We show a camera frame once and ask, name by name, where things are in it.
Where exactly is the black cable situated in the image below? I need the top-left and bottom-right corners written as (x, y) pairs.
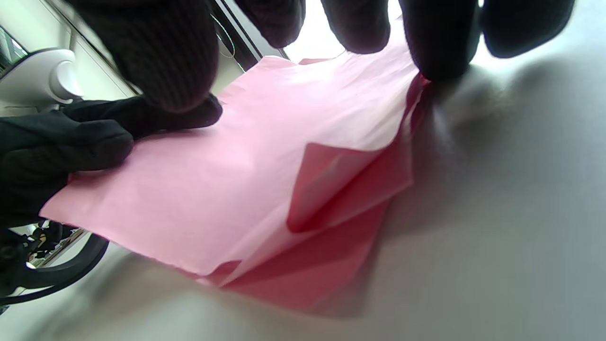
top-left (0, 231), bottom-right (110, 305)

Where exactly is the pink paper sheet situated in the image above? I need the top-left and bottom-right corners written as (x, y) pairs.
top-left (40, 36), bottom-right (430, 319)

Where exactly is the thin wire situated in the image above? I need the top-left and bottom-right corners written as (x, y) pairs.
top-left (210, 13), bottom-right (248, 72)

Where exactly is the black frame bar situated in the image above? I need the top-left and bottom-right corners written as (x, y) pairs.
top-left (208, 0), bottom-right (290, 61)

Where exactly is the white plastic device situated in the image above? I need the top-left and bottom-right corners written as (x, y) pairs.
top-left (0, 47), bottom-right (87, 113)

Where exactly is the person's left hand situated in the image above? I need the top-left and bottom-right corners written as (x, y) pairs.
top-left (0, 94), bottom-right (223, 229)

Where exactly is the person's right hand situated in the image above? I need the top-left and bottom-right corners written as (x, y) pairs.
top-left (66, 0), bottom-right (576, 113)

